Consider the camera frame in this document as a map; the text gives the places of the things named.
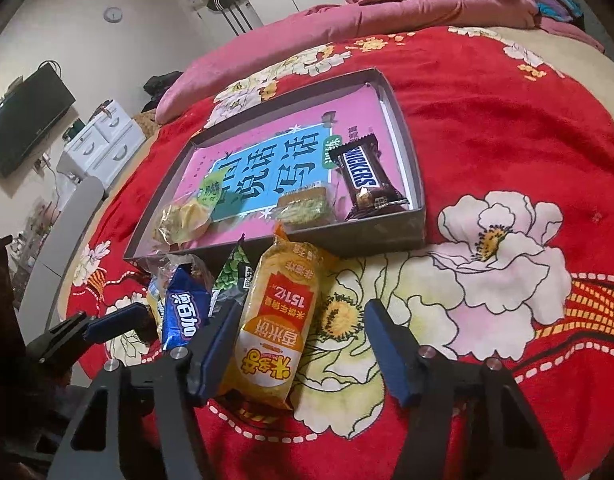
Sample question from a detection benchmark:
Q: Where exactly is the white drawer cabinet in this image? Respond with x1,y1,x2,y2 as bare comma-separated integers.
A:
57,100,148,192

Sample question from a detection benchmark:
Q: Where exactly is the long pink pillow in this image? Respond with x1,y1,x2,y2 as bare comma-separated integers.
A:
157,2,460,126

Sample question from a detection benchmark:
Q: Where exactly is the green pastry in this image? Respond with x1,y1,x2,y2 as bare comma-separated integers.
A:
276,186,338,227

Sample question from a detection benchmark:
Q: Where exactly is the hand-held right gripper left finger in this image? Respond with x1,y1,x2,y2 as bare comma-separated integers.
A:
49,301,244,480

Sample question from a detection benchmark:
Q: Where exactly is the blue purple cloth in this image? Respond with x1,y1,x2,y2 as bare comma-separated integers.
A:
529,0,586,31

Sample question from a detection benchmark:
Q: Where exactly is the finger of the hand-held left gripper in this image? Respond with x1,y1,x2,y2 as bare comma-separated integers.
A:
83,303,152,345
26,311,91,365

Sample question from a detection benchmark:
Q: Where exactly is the pale yellow snack packet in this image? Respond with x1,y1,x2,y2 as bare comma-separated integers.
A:
147,280,168,332

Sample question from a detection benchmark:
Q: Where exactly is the grey shallow cardboard box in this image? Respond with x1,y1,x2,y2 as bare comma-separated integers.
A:
123,67,426,263

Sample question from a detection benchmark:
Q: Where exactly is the black television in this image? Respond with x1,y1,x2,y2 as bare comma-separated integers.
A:
0,62,76,179

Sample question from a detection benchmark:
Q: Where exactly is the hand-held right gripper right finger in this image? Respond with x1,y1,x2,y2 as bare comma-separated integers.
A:
365,300,568,480

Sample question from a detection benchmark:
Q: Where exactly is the brown fuzzy cloth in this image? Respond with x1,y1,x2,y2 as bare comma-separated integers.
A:
132,112,160,139

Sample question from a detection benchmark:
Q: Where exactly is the brown chocolate bar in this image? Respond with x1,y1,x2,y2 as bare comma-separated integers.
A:
334,135,410,222

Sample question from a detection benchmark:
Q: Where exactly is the light grey chair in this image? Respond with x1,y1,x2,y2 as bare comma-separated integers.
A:
17,175,106,332

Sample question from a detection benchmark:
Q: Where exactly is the dark bag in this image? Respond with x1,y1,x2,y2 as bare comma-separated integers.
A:
143,71,186,107

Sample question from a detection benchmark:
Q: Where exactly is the brown pastry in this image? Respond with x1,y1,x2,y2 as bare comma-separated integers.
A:
152,252,212,287

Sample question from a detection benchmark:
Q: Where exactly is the pink book with blue panel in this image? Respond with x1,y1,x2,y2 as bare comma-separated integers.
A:
159,82,388,241

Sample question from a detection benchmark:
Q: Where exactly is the orange rice cracker packet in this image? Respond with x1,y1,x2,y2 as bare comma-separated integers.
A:
219,222,338,412

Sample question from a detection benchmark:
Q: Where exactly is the dark green pea snack packet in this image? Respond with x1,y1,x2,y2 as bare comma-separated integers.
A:
211,237,254,313

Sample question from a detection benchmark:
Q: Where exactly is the blue cookie packet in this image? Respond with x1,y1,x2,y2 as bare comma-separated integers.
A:
159,265,214,352

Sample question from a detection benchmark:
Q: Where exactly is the light green snack packet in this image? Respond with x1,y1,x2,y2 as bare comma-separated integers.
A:
154,167,234,252

